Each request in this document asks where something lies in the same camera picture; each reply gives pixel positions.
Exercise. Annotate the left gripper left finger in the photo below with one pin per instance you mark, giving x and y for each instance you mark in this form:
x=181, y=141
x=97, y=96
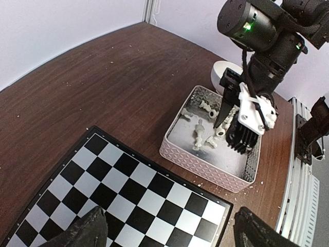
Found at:
x=90, y=230

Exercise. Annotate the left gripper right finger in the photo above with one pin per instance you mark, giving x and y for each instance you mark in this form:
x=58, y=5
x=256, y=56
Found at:
x=250, y=230

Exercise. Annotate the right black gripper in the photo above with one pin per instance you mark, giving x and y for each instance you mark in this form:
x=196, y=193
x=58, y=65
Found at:
x=259, y=84

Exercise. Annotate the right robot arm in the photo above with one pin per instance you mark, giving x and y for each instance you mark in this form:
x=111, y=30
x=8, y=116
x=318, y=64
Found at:
x=272, y=37

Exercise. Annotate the white chess piece pile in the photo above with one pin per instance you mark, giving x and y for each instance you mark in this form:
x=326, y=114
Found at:
x=204, y=133

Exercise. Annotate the pink plastic basket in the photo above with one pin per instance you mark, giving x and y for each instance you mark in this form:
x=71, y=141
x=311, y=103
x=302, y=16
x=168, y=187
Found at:
x=192, y=143

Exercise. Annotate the black white chessboard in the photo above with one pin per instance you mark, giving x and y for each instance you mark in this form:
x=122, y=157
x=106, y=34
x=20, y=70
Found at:
x=144, y=204

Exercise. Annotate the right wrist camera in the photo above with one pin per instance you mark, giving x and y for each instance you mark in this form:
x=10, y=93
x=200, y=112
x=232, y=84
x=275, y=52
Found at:
x=255, y=115

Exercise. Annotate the front aluminium rail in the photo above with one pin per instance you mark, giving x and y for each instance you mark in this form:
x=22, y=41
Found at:
x=298, y=212

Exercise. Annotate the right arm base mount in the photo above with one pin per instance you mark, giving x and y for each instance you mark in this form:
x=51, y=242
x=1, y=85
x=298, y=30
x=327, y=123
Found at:
x=309, y=131

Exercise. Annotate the right aluminium frame post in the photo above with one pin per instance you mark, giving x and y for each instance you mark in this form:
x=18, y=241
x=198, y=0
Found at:
x=150, y=11

